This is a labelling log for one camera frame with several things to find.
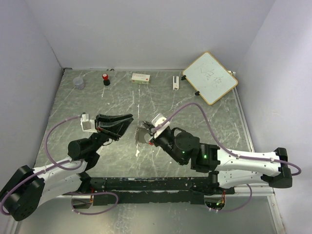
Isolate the clear jar of paperclips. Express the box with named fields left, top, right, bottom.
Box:
left=73, top=77, right=85, bottom=90

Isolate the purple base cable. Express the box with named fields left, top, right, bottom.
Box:
left=70, top=191, right=120, bottom=215
left=208, top=184, right=254, bottom=214

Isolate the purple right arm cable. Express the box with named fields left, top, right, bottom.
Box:
left=153, top=102, right=302, bottom=176

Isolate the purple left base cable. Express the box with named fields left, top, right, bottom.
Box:
left=70, top=191, right=120, bottom=215

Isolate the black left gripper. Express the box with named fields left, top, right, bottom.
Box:
left=89, top=113, right=134, bottom=153

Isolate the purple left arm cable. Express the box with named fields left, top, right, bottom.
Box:
left=0, top=116, right=85, bottom=216

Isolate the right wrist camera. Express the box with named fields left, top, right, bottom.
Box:
left=152, top=113, right=170, bottom=138

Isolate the red and black stamp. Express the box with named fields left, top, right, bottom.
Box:
left=102, top=73, right=110, bottom=86

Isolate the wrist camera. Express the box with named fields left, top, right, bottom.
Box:
left=80, top=113, right=95, bottom=133
left=152, top=113, right=170, bottom=138

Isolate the white stapler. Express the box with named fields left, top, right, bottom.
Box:
left=173, top=76, right=179, bottom=90

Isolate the green and white staples box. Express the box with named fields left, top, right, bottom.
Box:
left=131, top=73, right=150, bottom=84

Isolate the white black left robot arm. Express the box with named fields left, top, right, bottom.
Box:
left=0, top=113, right=134, bottom=221

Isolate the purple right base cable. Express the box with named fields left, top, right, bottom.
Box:
left=208, top=184, right=254, bottom=214

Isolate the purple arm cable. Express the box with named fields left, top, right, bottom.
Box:
left=0, top=116, right=85, bottom=216
left=153, top=102, right=302, bottom=176

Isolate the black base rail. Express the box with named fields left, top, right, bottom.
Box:
left=76, top=177, right=234, bottom=205

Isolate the yellow framed whiteboard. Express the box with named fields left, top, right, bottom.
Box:
left=182, top=52, right=238, bottom=105

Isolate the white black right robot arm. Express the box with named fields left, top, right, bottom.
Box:
left=143, top=122, right=293, bottom=194

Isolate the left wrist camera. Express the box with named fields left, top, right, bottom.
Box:
left=80, top=113, right=95, bottom=133

